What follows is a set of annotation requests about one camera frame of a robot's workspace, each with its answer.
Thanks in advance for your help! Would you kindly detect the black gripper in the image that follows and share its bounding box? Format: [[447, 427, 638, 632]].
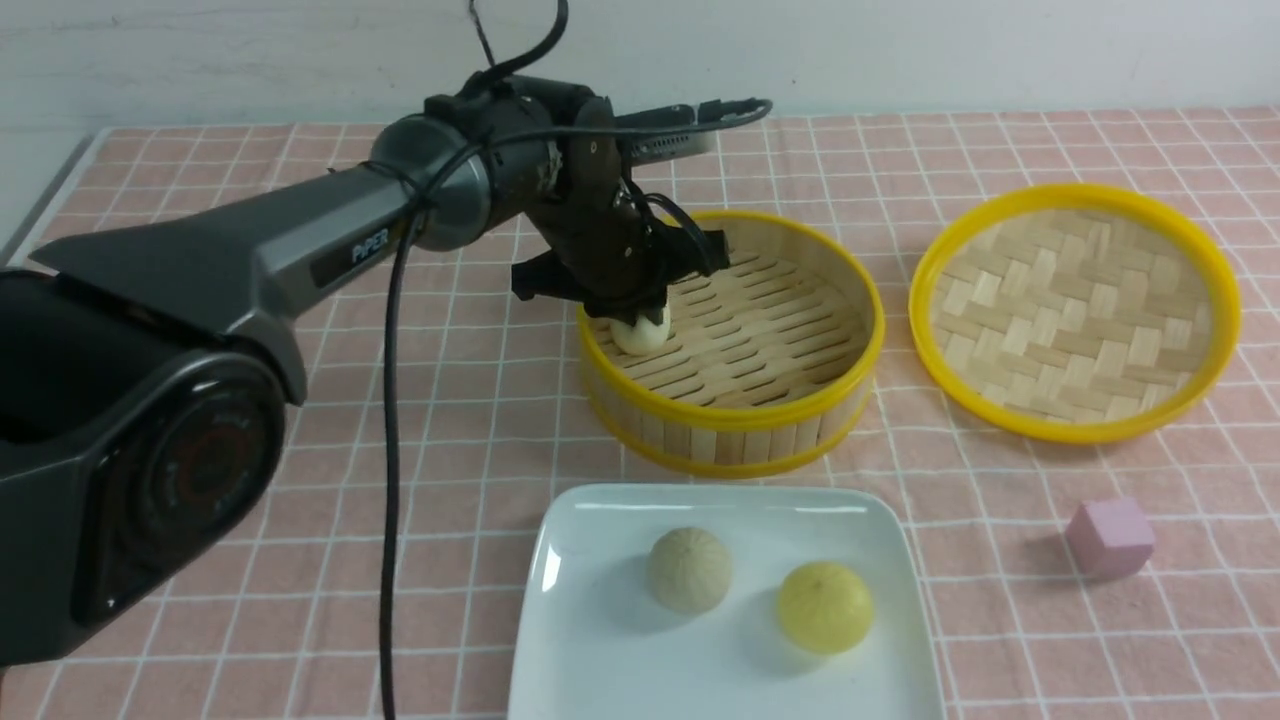
[[509, 170, 730, 327]]

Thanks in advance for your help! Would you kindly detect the beige steamed bun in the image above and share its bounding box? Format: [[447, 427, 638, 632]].
[[646, 527, 733, 616], [609, 306, 671, 357]]

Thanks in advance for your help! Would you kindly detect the yellow steamed bun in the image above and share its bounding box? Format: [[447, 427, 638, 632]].
[[774, 561, 876, 656]]

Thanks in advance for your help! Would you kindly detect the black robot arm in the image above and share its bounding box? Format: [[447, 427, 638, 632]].
[[1, 73, 772, 667]]

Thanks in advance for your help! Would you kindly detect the white square plate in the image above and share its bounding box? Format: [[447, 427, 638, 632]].
[[507, 483, 947, 719]]

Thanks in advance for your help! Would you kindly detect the yellow bamboo steamer basket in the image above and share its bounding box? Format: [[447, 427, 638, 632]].
[[577, 209, 884, 479]]

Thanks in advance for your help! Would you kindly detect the yellow bamboo steamer lid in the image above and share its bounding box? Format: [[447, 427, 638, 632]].
[[908, 183, 1242, 445]]

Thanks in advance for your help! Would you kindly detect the pink cube block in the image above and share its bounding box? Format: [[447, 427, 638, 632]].
[[1064, 497, 1156, 582]]

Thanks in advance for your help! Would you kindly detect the pink checkered tablecloth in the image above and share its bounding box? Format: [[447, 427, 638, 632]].
[[3, 108, 1279, 719]]

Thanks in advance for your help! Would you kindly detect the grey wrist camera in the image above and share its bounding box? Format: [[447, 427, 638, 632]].
[[614, 97, 774, 167]]

